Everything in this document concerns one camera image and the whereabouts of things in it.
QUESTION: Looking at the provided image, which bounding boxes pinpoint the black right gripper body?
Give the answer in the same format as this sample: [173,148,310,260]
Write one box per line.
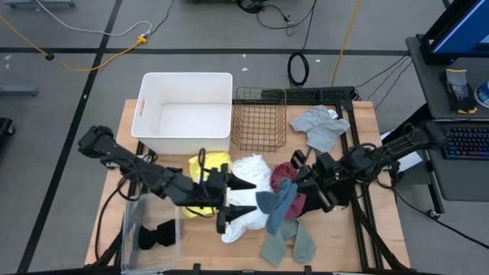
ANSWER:
[290,150,347,214]

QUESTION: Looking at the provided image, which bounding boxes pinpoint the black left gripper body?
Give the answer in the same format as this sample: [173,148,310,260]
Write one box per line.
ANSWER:
[193,162,232,235]

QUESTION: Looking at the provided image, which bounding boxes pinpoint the white fluffy cloth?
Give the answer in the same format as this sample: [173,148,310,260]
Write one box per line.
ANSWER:
[220,153,274,244]

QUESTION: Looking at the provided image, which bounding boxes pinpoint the maroon cloth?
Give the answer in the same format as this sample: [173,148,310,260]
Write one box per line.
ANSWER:
[269,162,309,222]

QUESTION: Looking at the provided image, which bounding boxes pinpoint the blue sock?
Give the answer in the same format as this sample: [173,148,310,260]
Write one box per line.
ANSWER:
[254,178,300,236]

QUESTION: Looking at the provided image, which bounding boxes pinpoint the yellow cloth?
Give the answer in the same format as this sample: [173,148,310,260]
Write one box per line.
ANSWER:
[182,150,233,219]

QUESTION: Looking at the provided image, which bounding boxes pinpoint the light grey shirt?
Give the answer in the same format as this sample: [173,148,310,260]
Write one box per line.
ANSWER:
[289,105,351,154]

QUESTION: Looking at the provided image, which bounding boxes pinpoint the black cloth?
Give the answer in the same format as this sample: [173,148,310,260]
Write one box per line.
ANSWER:
[137,218,177,251]

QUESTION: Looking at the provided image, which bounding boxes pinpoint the white plastic bin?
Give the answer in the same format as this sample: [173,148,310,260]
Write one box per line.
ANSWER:
[131,71,234,156]

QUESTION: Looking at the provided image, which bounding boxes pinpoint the white sheet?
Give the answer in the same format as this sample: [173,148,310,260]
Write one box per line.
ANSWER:
[380,131,425,173]

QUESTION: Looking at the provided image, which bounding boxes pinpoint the black power strip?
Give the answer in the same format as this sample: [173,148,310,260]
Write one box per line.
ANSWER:
[261,86,357,103]

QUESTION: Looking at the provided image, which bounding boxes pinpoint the clear plastic container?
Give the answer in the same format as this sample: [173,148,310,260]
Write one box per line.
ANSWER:
[121,192,183,274]

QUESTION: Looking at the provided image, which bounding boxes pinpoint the grey computer desk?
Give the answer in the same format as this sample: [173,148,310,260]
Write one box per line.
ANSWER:
[405,34,489,221]

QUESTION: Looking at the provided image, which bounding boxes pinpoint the black backlit keyboard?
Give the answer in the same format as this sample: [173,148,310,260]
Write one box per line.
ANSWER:
[441,125,489,160]

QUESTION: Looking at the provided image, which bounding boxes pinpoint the grey and yellow work glove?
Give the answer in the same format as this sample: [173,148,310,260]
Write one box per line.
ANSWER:
[440,68,478,115]

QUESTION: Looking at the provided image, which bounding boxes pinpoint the white and blue roll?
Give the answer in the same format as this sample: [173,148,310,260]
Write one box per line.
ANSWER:
[473,79,489,109]

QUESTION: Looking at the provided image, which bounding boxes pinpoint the computer monitor blue screen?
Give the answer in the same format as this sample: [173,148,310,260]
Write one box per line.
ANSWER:
[419,0,489,66]

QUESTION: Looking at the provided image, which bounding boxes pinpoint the black caster base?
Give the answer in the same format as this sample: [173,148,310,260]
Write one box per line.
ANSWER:
[0,117,16,139]

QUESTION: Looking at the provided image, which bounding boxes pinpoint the grey furniture foot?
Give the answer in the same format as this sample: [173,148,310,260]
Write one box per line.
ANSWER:
[0,84,40,97]

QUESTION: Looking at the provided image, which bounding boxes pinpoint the grey furniture bar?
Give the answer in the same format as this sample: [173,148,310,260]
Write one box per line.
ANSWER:
[2,0,76,9]

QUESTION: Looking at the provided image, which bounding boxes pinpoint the copper wire basket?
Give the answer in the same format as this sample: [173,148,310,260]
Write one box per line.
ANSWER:
[231,86,288,154]

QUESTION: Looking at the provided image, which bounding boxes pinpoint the coiled black cable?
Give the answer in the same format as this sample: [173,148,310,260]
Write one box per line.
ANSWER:
[286,0,319,89]

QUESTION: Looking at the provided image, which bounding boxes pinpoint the black power strip cables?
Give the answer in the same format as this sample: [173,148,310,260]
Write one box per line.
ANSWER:
[355,54,413,112]

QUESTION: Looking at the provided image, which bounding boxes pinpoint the black arm base cable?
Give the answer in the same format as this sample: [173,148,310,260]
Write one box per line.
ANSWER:
[93,176,133,261]

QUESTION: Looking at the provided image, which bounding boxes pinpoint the orange floor cable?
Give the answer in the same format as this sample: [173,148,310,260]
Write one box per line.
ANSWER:
[330,0,362,87]

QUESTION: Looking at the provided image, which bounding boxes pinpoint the long black floor cable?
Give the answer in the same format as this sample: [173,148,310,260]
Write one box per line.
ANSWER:
[391,186,489,250]

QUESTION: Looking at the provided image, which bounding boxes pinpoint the yellow extension cable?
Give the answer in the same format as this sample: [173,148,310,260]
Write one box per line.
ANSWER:
[0,15,149,73]

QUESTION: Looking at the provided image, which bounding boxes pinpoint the white floor cable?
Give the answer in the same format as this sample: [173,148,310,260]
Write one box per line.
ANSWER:
[36,0,153,38]

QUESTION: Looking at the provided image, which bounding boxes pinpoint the tangled black cables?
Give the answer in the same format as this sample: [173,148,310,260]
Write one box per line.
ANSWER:
[236,0,318,37]

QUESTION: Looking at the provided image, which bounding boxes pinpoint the thin black floor cable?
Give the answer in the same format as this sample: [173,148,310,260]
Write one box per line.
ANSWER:
[151,0,176,36]

